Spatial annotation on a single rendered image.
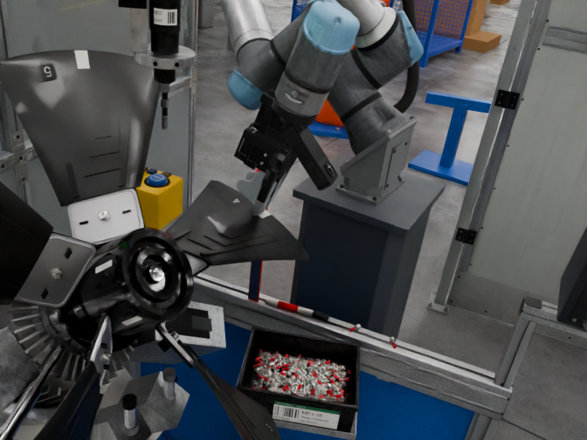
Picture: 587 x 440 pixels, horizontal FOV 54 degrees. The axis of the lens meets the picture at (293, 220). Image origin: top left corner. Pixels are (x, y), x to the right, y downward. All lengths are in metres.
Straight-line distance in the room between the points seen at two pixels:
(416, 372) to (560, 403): 1.45
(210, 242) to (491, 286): 2.05
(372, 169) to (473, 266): 1.43
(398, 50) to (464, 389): 0.75
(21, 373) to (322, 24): 0.59
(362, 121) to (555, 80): 1.17
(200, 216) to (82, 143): 0.23
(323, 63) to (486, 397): 0.73
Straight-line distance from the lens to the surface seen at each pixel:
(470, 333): 2.78
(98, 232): 0.79
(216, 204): 0.99
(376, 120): 1.40
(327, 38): 0.83
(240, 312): 1.30
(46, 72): 0.89
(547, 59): 2.42
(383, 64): 1.40
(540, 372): 2.73
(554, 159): 2.53
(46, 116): 0.86
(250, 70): 0.97
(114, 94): 0.87
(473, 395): 1.25
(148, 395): 0.95
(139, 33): 0.70
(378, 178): 1.40
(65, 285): 0.74
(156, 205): 1.23
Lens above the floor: 1.64
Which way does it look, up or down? 30 degrees down
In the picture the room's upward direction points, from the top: 7 degrees clockwise
